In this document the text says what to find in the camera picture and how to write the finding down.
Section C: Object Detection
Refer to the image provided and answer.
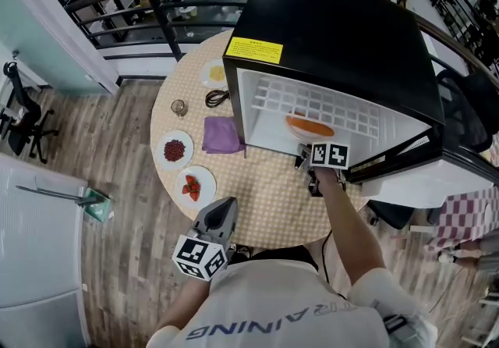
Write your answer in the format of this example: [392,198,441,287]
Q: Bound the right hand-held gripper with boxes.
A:
[295,142,351,197]

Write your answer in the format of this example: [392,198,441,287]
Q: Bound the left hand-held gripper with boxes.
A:
[172,197,239,282]

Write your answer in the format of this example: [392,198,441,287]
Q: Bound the white carrot plate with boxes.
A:
[284,111,336,141]

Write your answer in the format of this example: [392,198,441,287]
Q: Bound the orange carrot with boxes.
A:
[286,114,336,137]

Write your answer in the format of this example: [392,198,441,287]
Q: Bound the black mini fridge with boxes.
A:
[221,0,499,209]

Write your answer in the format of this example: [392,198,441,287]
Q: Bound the person's left forearm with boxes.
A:
[155,275,214,334]

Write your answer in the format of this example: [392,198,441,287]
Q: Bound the person's right forearm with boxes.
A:
[313,168,385,286]

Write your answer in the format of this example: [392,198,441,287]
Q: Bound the white plate with strawberries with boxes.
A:
[175,165,218,211]

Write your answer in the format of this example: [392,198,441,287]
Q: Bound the red strawberries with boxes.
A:
[182,175,201,202]

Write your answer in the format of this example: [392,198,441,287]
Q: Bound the round table with yellow tablecloth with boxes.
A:
[150,30,367,250]

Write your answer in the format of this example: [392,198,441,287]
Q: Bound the pile of red beans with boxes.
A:
[163,139,186,162]

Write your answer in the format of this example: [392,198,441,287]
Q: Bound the purple cloth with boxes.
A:
[201,115,247,155]

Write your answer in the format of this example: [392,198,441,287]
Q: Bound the white plate with red beans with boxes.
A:
[155,130,195,172]

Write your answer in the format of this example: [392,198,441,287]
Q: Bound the person's white shirt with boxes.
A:
[146,258,440,348]

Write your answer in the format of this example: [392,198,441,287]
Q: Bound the white plate with yellow food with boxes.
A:
[200,59,229,89]

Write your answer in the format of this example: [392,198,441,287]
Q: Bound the green dustpan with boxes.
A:
[15,184,112,222]

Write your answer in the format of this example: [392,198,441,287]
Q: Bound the clear glass cup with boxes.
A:
[170,99,189,118]

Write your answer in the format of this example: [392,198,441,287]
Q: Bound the black mesh office chair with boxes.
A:
[366,69,499,230]

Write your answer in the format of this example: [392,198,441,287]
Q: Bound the table with purple checked cloth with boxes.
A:
[426,186,499,252]

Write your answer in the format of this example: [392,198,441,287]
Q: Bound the black railing with wooden top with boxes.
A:
[64,0,499,90]

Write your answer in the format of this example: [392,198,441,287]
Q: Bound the black swivel chair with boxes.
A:
[0,61,59,164]

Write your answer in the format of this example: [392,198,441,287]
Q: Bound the frosted glass door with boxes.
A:
[0,0,118,96]

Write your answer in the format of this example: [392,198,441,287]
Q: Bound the white wire oven rack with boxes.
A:
[251,76,381,140]

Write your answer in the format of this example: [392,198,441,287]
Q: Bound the coiled black cable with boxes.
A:
[205,89,231,108]

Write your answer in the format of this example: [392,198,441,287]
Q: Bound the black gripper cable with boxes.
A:
[320,229,333,285]

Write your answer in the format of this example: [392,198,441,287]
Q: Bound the black shoulder strap buckle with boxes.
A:
[384,314,409,334]

